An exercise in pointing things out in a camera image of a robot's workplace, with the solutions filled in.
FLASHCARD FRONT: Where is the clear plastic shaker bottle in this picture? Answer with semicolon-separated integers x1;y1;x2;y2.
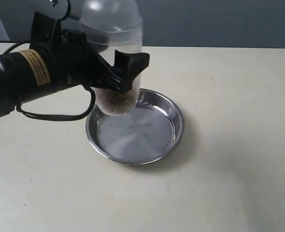
80;0;143;116

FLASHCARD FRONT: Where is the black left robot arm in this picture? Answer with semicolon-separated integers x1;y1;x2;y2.
0;13;150;121

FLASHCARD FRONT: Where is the black cable loop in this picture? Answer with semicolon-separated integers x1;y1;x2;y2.
1;42;96;121

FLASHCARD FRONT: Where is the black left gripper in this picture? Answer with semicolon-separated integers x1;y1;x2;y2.
30;12;150;93

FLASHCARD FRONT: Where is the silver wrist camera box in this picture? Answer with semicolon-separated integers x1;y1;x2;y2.
42;0;70;19

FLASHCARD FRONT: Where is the round stainless steel plate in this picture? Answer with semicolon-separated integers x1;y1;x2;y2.
86;88;185;165

